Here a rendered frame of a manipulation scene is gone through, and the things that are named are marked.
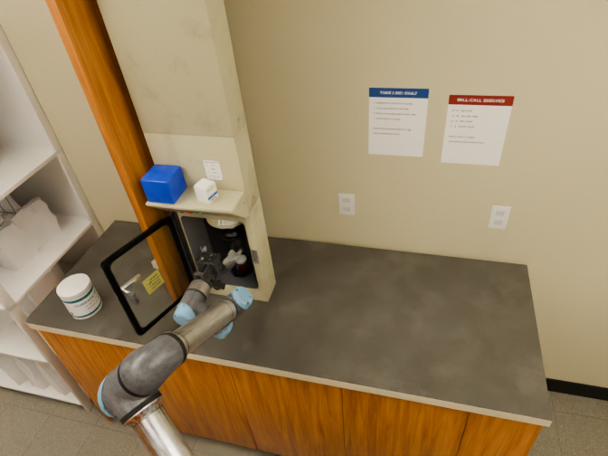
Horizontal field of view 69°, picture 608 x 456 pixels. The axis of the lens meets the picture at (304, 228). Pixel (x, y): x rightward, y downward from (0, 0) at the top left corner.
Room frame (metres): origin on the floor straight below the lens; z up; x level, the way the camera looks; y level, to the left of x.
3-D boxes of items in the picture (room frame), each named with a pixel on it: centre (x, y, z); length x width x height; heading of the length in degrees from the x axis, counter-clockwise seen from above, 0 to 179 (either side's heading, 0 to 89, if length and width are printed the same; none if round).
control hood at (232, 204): (1.24, 0.35, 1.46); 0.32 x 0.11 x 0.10; 71
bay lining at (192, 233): (1.41, 0.30, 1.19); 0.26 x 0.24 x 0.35; 71
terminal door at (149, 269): (1.21, 0.58, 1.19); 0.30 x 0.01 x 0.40; 140
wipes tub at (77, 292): (1.32, 0.97, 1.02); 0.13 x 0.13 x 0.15
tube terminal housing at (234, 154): (1.41, 0.30, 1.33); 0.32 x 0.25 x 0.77; 71
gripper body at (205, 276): (1.15, 0.36, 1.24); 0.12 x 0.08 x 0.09; 161
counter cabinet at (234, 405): (1.30, 0.15, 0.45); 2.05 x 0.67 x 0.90; 71
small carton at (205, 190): (1.22, 0.31, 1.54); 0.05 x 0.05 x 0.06; 57
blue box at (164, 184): (1.27, 0.45, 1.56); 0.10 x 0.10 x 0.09; 71
